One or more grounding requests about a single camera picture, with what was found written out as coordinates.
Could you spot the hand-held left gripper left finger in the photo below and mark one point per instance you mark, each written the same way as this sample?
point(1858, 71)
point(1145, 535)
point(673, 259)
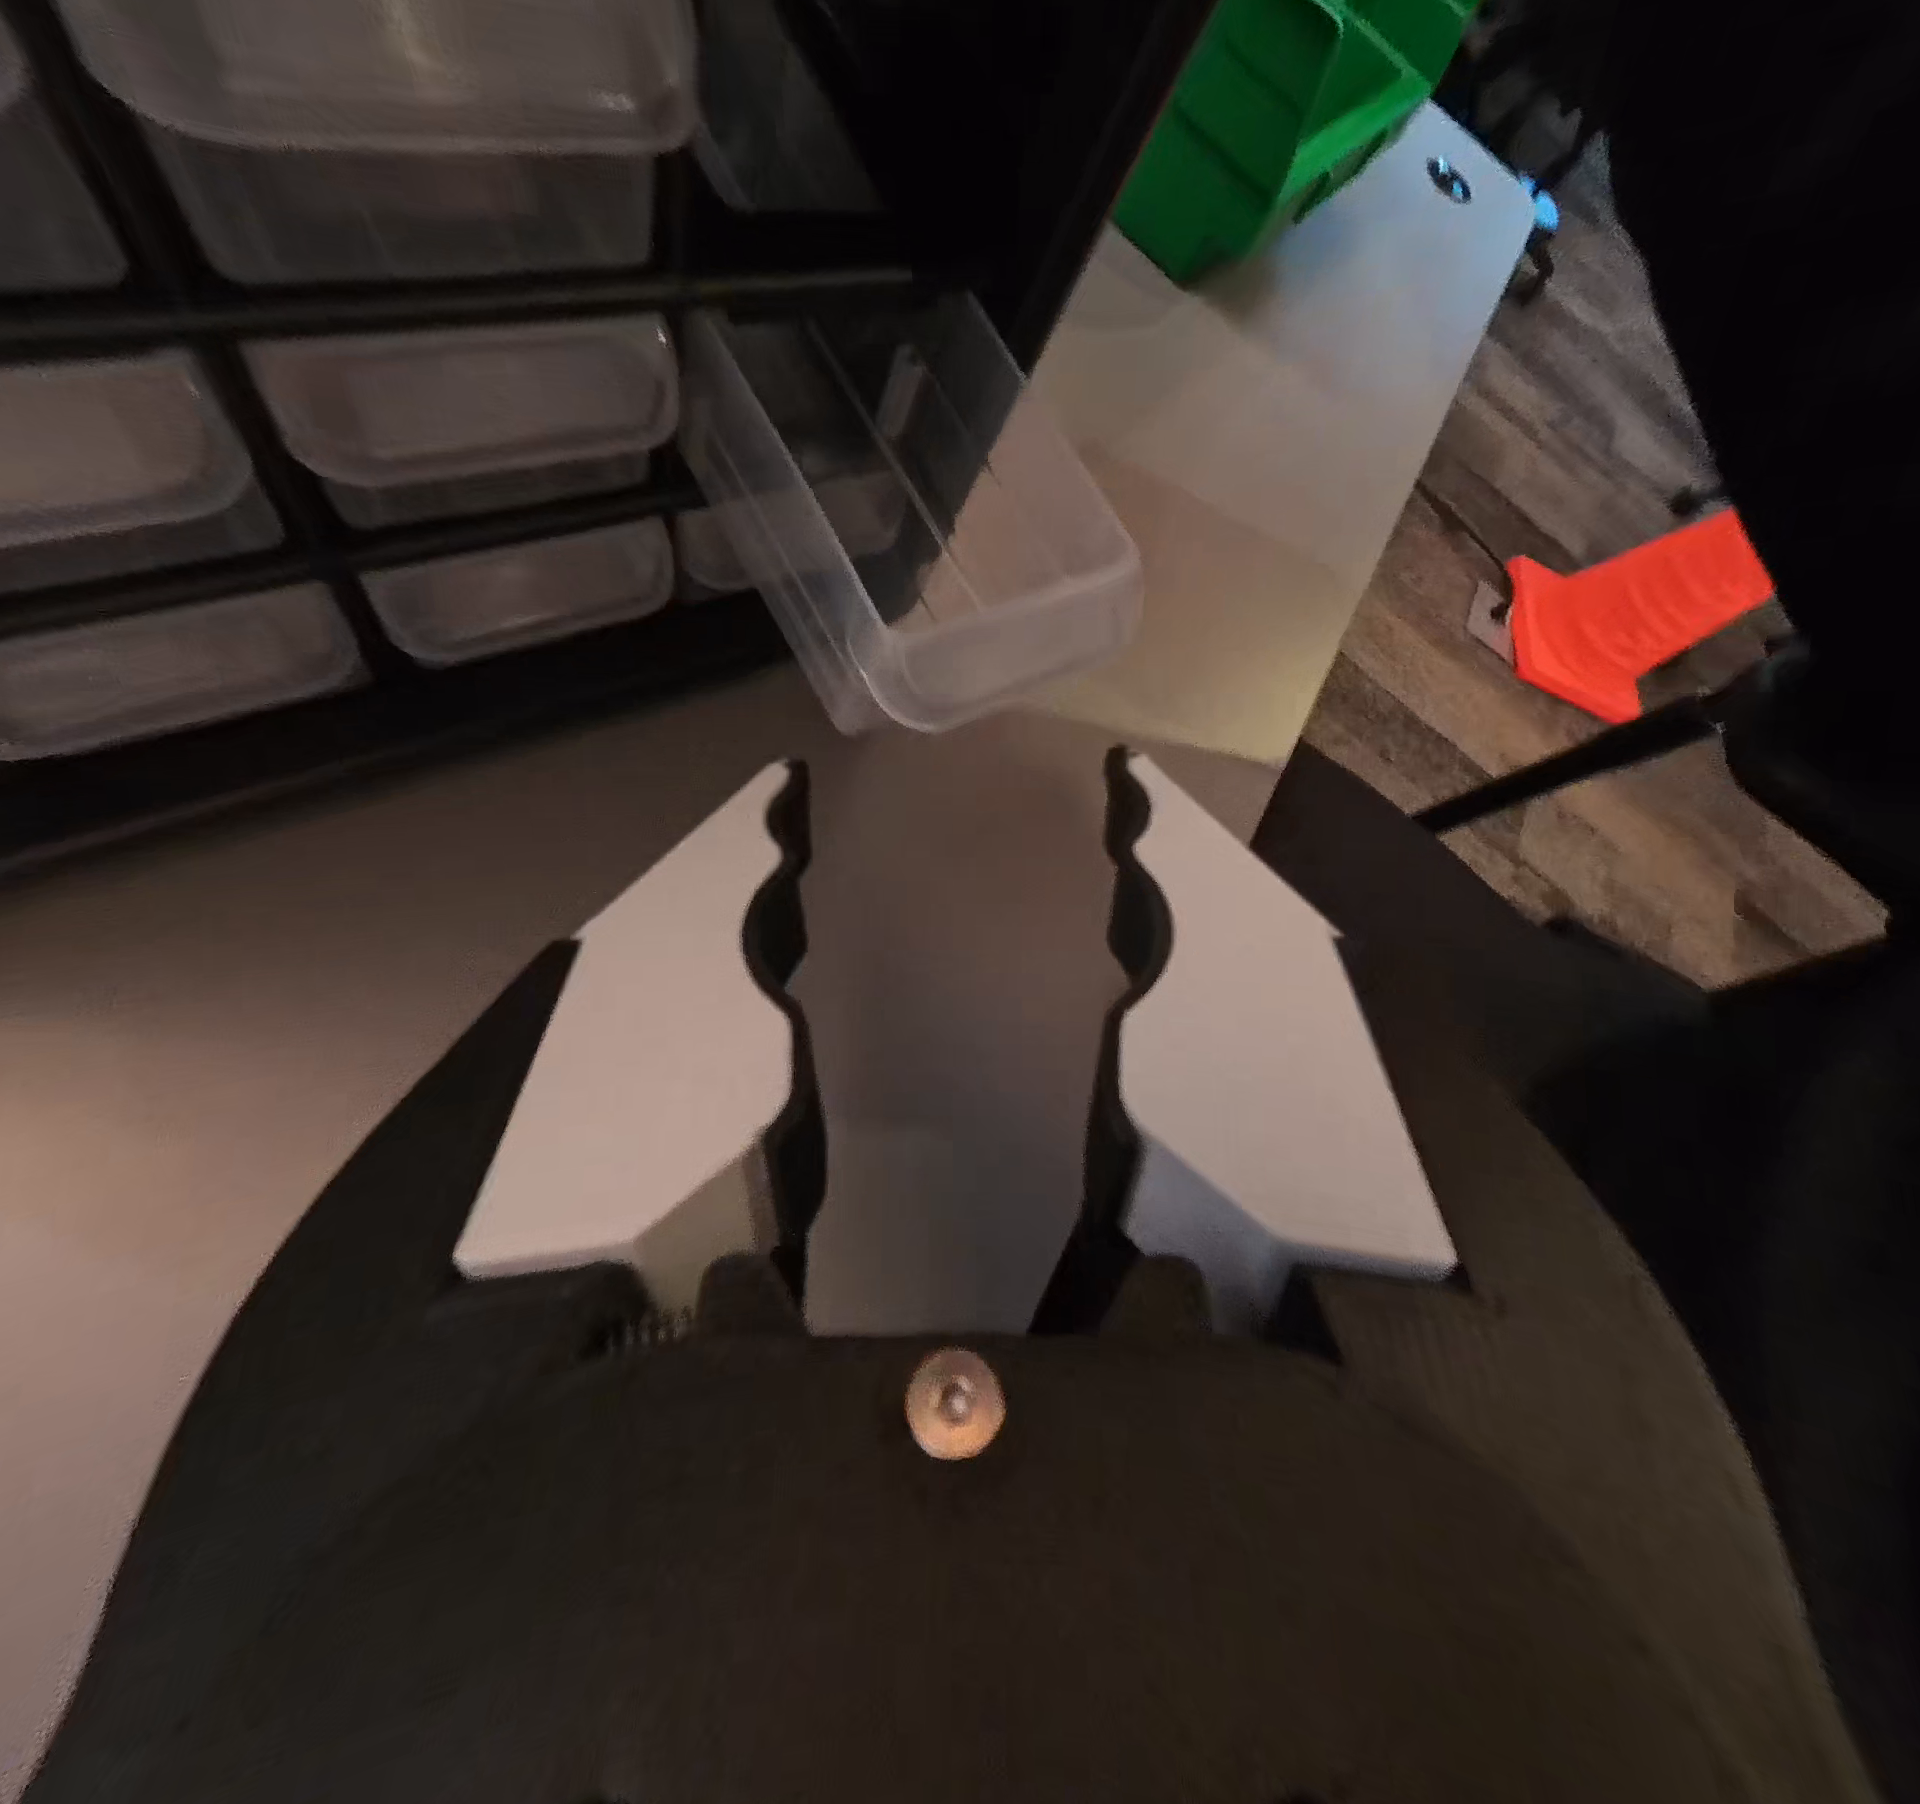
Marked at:
point(631, 1083)

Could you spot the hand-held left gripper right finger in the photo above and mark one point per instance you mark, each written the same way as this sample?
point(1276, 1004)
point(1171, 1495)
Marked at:
point(1274, 1083)

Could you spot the pulled-out clear drawer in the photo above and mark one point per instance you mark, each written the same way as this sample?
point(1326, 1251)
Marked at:
point(962, 603)

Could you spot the black drawer cabinet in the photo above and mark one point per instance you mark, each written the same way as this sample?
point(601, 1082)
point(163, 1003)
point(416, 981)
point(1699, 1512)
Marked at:
point(1022, 64)

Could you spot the set of clear cabinet drawers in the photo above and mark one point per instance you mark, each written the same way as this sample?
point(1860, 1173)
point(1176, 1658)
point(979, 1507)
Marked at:
point(450, 401)

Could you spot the orange plastic piece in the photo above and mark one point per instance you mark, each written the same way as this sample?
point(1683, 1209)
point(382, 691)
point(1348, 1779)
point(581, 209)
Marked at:
point(1637, 620)

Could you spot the white document stand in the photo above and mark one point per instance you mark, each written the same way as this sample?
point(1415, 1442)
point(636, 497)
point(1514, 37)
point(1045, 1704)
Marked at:
point(1274, 453)

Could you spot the green plastic bin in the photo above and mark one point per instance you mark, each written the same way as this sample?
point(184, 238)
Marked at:
point(1305, 64)

